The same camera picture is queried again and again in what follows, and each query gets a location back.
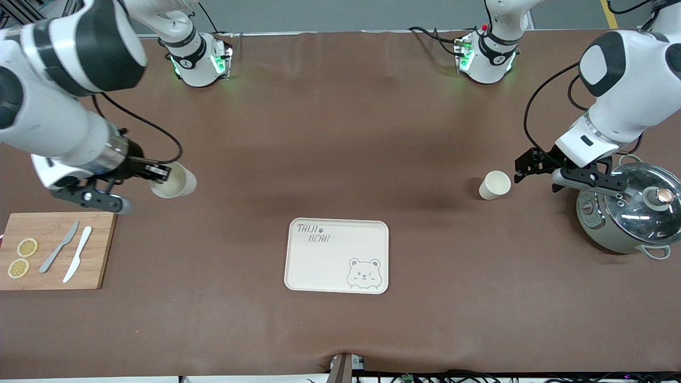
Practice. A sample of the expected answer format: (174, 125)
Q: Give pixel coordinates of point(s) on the dried lemon slice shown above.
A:
(27, 247)
(18, 268)

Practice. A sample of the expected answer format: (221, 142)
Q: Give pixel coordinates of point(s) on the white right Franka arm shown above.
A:
(53, 122)

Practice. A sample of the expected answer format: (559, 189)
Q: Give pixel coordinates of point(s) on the white IKEA cup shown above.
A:
(181, 183)
(495, 186)

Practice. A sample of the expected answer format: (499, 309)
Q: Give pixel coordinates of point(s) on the white plastic knife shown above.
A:
(79, 255)

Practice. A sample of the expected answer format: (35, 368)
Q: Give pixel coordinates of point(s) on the glass pot lid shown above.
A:
(644, 213)

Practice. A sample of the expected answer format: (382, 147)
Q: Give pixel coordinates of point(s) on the bamboo cutting board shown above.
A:
(96, 239)

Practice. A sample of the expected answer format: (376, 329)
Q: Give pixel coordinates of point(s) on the white bear print tray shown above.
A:
(335, 260)

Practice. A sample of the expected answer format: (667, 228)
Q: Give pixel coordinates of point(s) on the aluminium frame profile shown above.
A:
(13, 10)

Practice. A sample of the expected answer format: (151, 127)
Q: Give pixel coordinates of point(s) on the grey pot with glass lid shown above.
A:
(598, 229)

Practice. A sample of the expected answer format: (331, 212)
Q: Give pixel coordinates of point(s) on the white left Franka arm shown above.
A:
(633, 90)

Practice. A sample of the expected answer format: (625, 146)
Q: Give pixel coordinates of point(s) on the metal table edge bracket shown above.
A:
(343, 369)

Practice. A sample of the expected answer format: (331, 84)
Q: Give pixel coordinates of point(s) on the grey plastic knife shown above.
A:
(58, 247)

